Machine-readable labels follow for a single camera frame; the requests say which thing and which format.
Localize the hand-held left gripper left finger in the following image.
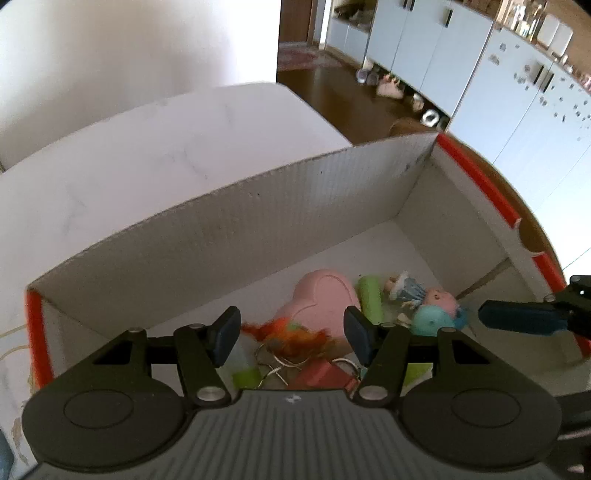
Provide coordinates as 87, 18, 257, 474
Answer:
92, 307, 242, 407

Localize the white bottle green label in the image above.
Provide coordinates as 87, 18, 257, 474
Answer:
217, 332, 262, 388

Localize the pink pig figure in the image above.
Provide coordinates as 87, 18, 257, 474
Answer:
402, 288, 469, 330

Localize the red cardboard box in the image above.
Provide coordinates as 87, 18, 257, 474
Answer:
25, 131, 583, 391

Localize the pink slipper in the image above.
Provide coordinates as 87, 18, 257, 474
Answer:
376, 76, 406, 97

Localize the large pale blue cabinet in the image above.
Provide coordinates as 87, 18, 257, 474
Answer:
323, 0, 591, 222

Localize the small doll blue dress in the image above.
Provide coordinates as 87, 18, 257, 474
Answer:
383, 271, 428, 305

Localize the orange toy keychain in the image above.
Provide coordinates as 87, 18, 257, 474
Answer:
242, 320, 338, 358

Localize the patterned floor rug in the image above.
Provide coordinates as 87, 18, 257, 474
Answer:
277, 42, 335, 71

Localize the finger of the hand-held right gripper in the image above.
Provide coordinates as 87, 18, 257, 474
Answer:
479, 274, 591, 340

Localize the green tube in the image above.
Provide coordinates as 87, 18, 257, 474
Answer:
358, 274, 385, 326

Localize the red packet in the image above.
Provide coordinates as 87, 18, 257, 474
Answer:
293, 360, 356, 391

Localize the pink heart box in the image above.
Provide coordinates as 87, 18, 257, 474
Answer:
272, 270, 363, 342

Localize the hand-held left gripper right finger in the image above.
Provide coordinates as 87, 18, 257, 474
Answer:
344, 305, 495, 409

